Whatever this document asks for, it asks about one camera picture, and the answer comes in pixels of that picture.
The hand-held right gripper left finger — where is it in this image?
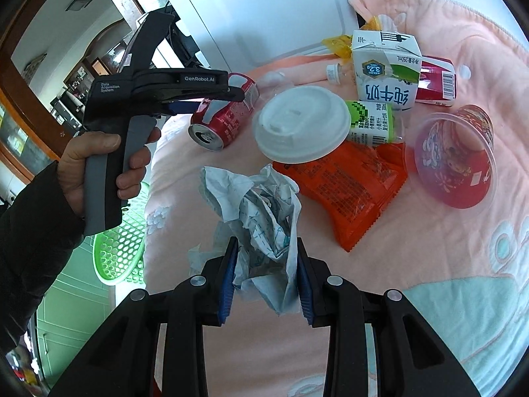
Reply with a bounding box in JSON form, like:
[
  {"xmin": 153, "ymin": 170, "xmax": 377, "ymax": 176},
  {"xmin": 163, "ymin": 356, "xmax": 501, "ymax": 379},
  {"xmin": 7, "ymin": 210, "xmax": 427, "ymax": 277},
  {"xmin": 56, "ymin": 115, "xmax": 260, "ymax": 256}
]
[{"xmin": 47, "ymin": 237, "xmax": 239, "ymax": 397}]

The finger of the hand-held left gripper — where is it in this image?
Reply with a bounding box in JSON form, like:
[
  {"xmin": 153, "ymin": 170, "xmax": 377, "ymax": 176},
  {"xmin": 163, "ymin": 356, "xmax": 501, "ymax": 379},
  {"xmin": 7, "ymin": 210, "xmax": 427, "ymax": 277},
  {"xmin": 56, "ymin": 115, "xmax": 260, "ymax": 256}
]
[
  {"xmin": 167, "ymin": 99, "xmax": 205, "ymax": 115},
  {"xmin": 159, "ymin": 86, "xmax": 246, "ymax": 104}
]

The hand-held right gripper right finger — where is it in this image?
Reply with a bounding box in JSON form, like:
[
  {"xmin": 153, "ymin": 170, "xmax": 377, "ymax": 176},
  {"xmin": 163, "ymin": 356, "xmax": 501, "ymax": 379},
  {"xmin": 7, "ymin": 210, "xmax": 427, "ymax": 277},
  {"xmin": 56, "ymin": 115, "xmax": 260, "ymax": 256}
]
[{"xmin": 295, "ymin": 238, "xmax": 482, "ymax": 397}]

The red soda can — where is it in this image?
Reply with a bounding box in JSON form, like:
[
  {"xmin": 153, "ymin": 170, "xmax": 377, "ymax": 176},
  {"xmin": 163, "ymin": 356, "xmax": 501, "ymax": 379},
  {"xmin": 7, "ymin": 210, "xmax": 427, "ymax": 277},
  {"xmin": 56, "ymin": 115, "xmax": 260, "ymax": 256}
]
[{"xmin": 188, "ymin": 72, "xmax": 259, "ymax": 152}]

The white plastic cup lid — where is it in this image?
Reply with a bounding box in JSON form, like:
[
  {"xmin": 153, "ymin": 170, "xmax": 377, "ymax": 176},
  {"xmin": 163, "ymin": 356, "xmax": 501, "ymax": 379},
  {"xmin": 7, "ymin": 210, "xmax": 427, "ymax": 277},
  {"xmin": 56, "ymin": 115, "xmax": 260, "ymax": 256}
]
[{"xmin": 253, "ymin": 85, "xmax": 351, "ymax": 164}]

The white paper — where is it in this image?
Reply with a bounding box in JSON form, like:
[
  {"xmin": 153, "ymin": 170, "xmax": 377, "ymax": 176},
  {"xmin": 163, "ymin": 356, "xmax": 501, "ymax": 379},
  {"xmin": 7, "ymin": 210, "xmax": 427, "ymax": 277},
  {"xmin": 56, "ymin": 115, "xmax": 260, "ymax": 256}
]
[{"xmin": 188, "ymin": 164, "xmax": 302, "ymax": 316}]

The orange snack bag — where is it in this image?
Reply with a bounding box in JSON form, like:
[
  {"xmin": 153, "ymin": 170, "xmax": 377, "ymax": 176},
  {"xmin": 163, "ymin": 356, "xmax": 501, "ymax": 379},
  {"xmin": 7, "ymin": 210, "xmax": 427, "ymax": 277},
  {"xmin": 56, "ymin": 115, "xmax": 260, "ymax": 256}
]
[{"xmin": 273, "ymin": 141, "xmax": 410, "ymax": 253}]

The green plastic basket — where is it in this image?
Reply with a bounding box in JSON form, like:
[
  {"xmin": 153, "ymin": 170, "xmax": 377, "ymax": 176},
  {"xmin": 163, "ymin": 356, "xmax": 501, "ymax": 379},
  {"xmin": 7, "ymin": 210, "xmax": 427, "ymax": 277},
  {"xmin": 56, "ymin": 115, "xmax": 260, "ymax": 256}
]
[{"xmin": 93, "ymin": 182, "xmax": 151, "ymax": 286}]

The green label plastic bottle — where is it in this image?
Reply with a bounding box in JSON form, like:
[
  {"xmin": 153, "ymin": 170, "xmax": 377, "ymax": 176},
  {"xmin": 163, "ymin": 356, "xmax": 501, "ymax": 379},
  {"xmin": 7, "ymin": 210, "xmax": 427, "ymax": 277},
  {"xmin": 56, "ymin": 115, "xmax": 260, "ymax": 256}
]
[{"xmin": 345, "ymin": 100, "xmax": 408, "ymax": 147}]

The clear cup with red print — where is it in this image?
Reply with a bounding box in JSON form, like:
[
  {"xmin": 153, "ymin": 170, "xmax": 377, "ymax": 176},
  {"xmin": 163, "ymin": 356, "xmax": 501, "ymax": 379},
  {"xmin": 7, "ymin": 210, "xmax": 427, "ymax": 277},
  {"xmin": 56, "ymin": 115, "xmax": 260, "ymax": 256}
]
[{"xmin": 407, "ymin": 105, "xmax": 497, "ymax": 210}]

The person's left forearm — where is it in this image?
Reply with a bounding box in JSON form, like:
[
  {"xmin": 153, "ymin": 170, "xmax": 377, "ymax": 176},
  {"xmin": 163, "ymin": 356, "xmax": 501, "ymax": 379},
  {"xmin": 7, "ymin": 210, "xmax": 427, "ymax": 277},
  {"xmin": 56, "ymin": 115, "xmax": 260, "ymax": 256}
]
[{"xmin": 0, "ymin": 159, "xmax": 87, "ymax": 358}]

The person's left hand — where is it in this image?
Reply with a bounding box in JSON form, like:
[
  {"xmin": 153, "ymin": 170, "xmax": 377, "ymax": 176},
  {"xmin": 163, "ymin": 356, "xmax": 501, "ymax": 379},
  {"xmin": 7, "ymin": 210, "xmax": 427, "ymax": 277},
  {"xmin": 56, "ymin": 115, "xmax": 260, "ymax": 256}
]
[{"xmin": 58, "ymin": 126, "xmax": 162, "ymax": 220}]

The clear plastic wrapper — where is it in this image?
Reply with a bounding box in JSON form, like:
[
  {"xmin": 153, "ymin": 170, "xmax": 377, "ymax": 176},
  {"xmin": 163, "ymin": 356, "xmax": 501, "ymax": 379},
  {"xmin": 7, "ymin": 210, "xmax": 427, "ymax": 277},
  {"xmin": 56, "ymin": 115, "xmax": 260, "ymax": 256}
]
[{"xmin": 257, "ymin": 70, "xmax": 292, "ymax": 98}]

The yellow plastic wrapper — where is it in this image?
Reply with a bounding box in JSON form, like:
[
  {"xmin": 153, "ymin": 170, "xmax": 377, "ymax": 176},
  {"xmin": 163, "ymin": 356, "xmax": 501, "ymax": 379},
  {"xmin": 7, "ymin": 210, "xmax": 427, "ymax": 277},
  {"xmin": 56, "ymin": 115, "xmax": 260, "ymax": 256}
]
[{"xmin": 321, "ymin": 16, "xmax": 383, "ymax": 59}]

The pink flowered blanket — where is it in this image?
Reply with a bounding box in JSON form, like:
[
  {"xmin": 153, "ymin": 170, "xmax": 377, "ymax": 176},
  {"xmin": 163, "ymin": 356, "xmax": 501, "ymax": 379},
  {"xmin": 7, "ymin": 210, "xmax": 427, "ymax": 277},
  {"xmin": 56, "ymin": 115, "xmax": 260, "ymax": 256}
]
[{"xmin": 142, "ymin": 0, "xmax": 529, "ymax": 397}]

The wooden door frame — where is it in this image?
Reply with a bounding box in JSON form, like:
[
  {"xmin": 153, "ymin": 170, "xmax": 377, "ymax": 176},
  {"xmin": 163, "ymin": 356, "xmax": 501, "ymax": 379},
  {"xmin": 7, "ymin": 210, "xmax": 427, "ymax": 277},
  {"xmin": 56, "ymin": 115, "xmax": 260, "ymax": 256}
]
[{"xmin": 0, "ymin": 47, "xmax": 62, "ymax": 183}]

